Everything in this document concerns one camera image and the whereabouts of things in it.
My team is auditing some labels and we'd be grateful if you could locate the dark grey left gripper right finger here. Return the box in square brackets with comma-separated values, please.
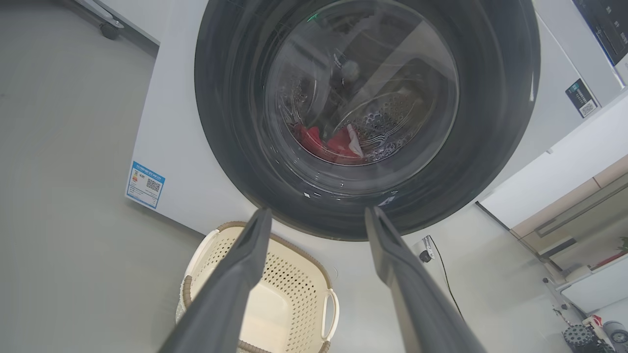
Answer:
[365, 206, 487, 353]

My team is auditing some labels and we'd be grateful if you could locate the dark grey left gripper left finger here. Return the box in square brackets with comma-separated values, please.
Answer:
[158, 208, 273, 353]

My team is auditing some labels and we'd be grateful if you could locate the red and white garment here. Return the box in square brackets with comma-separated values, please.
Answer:
[326, 124, 365, 165]

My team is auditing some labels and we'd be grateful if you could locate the dark round glass washer door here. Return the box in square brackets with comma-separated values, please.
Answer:
[194, 0, 541, 242]

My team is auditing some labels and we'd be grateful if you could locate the red jersey with number print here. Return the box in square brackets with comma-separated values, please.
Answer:
[294, 125, 327, 157]

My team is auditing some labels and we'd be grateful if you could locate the cream perforated laundry basket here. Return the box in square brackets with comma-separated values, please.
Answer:
[176, 221, 340, 353]

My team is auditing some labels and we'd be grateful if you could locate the white washing machine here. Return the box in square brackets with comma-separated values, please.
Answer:
[125, 0, 628, 242]

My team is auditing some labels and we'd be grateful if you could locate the black gear mechanism assembly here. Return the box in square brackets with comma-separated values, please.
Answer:
[562, 314, 615, 353]

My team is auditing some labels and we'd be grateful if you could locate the stainless steel washing machine drum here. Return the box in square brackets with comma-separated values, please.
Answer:
[275, 10, 435, 165]

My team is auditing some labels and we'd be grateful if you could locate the dark appliance control panel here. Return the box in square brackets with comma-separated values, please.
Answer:
[572, 0, 628, 67]

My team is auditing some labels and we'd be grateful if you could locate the small grey black device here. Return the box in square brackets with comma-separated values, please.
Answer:
[412, 235, 436, 263]

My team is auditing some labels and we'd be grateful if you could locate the blue white energy label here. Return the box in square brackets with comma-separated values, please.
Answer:
[126, 161, 166, 210]

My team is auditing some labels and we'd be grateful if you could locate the white table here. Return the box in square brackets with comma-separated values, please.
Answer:
[559, 270, 628, 314]

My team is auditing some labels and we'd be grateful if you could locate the beige wooden cabinet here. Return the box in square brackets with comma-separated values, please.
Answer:
[510, 156, 628, 275]

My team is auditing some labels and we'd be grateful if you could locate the black QR code sticker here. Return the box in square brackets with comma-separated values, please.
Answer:
[565, 78, 601, 118]

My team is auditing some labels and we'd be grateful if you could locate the thin black cable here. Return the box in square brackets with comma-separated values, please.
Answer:
[430, 235, 465, 320]

